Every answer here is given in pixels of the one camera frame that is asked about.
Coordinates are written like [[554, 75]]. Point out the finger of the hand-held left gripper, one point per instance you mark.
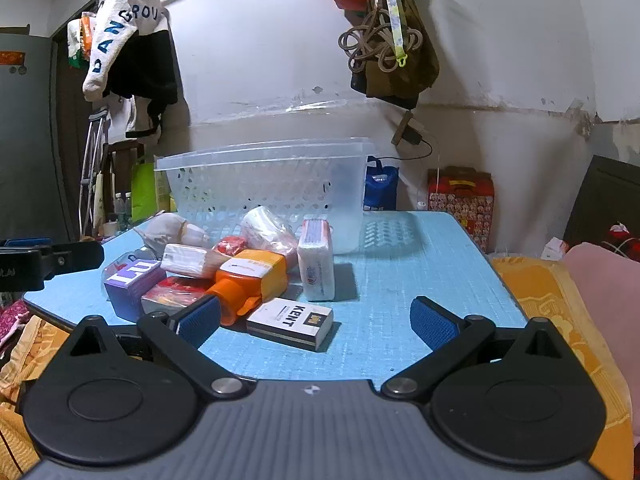
[[27, 242], [75, 257]]

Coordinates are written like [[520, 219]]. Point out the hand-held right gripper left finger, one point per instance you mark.
[[200, 321]]

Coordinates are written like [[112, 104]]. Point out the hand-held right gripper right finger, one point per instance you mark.
[[432, 325]]

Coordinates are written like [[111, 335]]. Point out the purple box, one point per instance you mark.
[[130, 286]]

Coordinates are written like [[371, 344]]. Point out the white orange tissue packet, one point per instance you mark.
[[182, 259]]

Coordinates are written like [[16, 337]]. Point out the orange plastic bottle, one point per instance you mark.
[[250, 272]]

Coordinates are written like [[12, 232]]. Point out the small red packet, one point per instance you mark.
[[229, 246]]

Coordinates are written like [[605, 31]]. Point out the white and black cigarette box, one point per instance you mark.
[[290, 321]]

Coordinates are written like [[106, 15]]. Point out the white round bundle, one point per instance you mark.
[[164, 227]]

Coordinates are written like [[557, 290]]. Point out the clear white roll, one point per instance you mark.
[[265, 230]]

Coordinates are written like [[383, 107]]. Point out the white striped tissue pack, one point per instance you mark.
[[316, 265]]

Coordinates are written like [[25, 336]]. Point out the clear plastic basket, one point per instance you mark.
[[280, 180]]

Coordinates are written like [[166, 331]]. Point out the pink patterned cloth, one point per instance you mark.
[[12, 320]]

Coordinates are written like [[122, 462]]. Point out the orange patterned blanket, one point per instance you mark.
[[540, 285], [20, 360]]

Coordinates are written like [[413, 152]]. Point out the green bag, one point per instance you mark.
[[142, 190]]

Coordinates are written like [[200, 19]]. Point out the grey door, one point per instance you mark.
[[25, 135]]

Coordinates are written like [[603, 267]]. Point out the metal crutch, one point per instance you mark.
[[92, 140]]

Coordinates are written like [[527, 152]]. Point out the red patterned gift box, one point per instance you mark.
[[460, 205]]

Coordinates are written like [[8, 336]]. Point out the small white paper box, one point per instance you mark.
[[554, 249]]

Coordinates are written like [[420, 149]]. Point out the blue shopping bag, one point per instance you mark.
[[380, 185]]

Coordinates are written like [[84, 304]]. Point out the pink blanket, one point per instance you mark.
[[610, 300]]

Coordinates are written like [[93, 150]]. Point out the black charger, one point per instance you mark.
[[413, 136]]

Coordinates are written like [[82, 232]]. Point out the black garment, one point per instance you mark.
[[145, 70]]

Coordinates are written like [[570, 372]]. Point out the red black patterned cloth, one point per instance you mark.
[[622, 242]]

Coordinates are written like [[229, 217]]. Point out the dark wooden cabinet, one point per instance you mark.
[[600, 195]]

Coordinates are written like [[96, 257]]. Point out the orange white hanging bag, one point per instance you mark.
[[80, 35]]

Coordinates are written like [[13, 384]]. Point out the white jacket with blue letters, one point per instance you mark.
[[120, 15]]

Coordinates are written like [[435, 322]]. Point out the brown hanging bag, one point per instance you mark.
[[425, 65]]

